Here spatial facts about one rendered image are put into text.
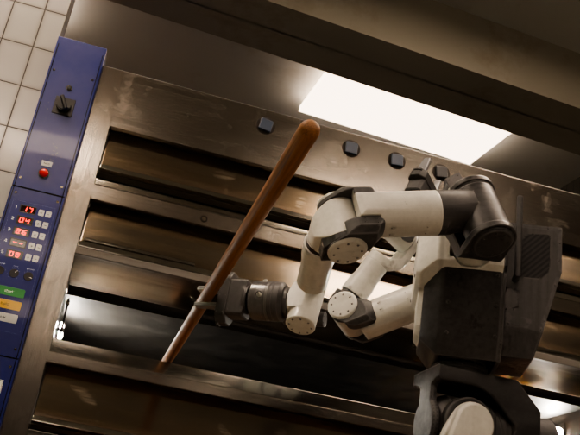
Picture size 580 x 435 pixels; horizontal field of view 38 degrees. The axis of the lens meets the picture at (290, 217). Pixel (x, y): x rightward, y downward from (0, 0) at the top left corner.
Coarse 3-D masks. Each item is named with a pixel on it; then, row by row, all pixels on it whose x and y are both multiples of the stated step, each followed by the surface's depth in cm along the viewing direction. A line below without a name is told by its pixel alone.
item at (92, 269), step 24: (72, 264) 242; (96, 264) 240; (120, 264) 239; (144, 264) 240; (96, 288) 252; (120, 288) 251; (144, 288) 249; (168, 288) 248; (192, 288) 247; (312, 336) 265; (336, 336) 263; (384, 336) 260; (408, 336) 259; (552, 360) 264; (528, 384) 280; (552, 384) 278; (576, 384) 276
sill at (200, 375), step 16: (64, 352) 240; (80, 352) 241; (96, 352) 242; (112, 352) 243; (144, 368) 244; (160, 368) 246; (176, 368) 247; (192, 368) 248; (224, 384) 249; (240, 384) 250; (256, 384) 251; (272, 384) 253; (304, 400) 254; (320, 400) 255; (336, 400) 256; (352, 400) 258; (368, 416) 257; (384, 416) 259; (400, 416) 260
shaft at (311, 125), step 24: (312, 120) 113; (288, 144) 117; (312, 144) 115; (288, 168) 121; (264, 192) 131; (264, 216) 138; (240, 240) 150; (216, 288) 177; (192, 312) 198; (168, 360) 246
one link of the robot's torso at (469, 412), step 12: (456, 408) 164; (468, 408) 163; (480, 408) 164; (456, 420) 162; (468, 420) 162; (480, 420) 163; (492, 420) 163; (444, 432) 161; (456, 432) 160; (468, 432) 161; (480, 432) 162; (492, 432) 163
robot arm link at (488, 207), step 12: (444, 192) 162; (456, 192) 162; (468, 192) 163; (480, 192) 163; (492, 192) 164; (444, 204) 160; (456, 204) 160; (468, 204) 161; (480, 204) 161; (492, 204) 161; (444, 216) 160; (456, 216) 160; (468, 216) 161; (480, 216) 159; (492, 216) 159; (504, 216) 160; (444, 228) 161; (456, 228) 162; (468, 228) 160
